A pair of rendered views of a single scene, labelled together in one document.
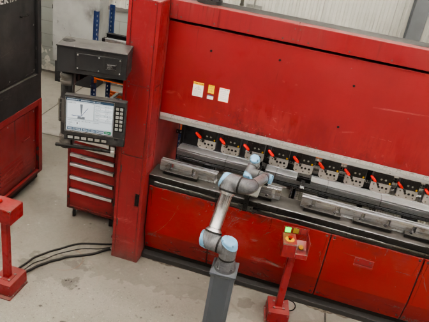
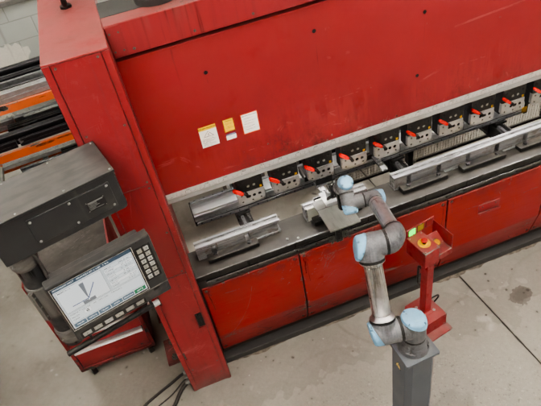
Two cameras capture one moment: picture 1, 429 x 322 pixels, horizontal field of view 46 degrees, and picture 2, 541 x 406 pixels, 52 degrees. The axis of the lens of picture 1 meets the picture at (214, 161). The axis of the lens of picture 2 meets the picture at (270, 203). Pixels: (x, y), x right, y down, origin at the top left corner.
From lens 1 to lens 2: 189 cm
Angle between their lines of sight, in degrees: 24
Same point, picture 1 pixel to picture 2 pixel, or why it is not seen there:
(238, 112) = (279, 131)
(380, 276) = (508, 206)
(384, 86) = not seen: outside the picture
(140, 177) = (193, 293)
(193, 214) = (274, 283)
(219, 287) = (421, 370)
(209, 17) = (182, 25)
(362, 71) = not seen: outside the picture
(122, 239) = (200, 367)
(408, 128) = (501, 29)
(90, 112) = (100, 283)
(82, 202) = (101, 354)
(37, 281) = not seen: outside the picture
